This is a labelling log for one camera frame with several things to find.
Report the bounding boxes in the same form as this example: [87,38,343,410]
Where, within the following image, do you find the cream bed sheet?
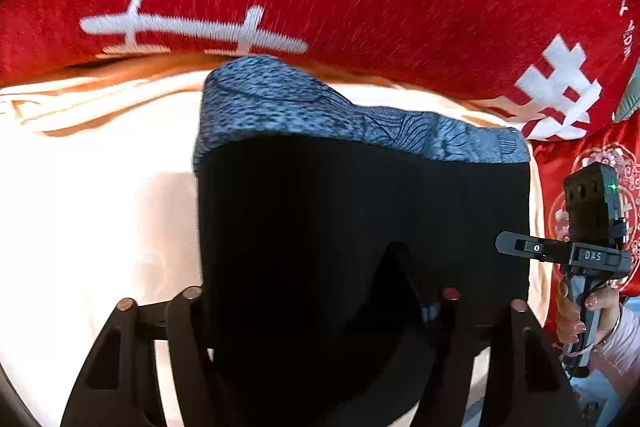
[0,67,553,427]

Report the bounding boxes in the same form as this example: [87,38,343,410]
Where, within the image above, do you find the person's right forearm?
[595,304,640,408]

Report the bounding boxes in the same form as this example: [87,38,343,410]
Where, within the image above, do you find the red embroidered cloth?
[530,57,640,333]

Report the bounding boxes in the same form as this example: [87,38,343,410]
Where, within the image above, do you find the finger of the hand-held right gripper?
[495,231,572,264]

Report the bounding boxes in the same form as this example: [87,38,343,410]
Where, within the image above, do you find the person's right hand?
[554,279,623,348]

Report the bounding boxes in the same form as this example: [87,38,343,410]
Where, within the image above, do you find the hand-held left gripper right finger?
[425,287,586,427]

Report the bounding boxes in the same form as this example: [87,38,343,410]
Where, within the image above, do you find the black pants with grey waistband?
[192,54,533,427]

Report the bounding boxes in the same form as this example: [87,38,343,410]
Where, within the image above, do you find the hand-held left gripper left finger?
[60,284,221,427]

